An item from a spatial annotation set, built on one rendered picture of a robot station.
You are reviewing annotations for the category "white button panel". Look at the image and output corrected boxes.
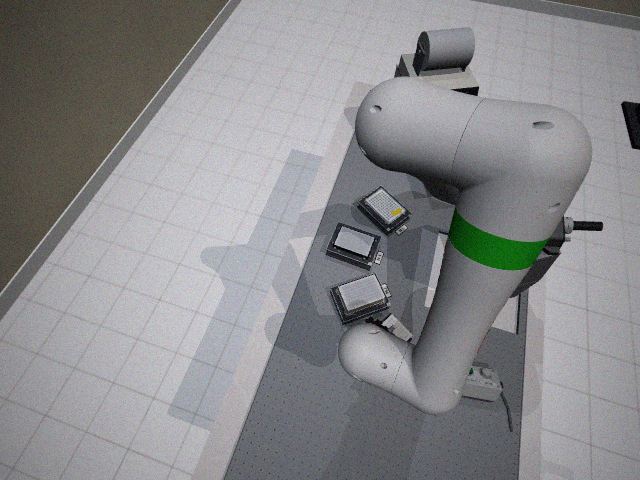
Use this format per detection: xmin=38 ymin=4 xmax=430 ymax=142
xmin=462 ymin=365 xmax=513 ymax=432

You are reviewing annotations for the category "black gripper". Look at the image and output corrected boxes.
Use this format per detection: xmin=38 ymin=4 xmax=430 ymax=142
xmin=362 ymin=317 xmax=383 ymax=325

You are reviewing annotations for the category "grey cylinder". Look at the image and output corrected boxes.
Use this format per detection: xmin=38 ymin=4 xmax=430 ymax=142
xmin=417 ymin=27 xmax=475 ymax=71

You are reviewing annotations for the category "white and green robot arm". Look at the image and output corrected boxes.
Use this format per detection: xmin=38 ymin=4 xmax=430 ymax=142
xmin=338 ymin=77 xmax=603 ymax=415

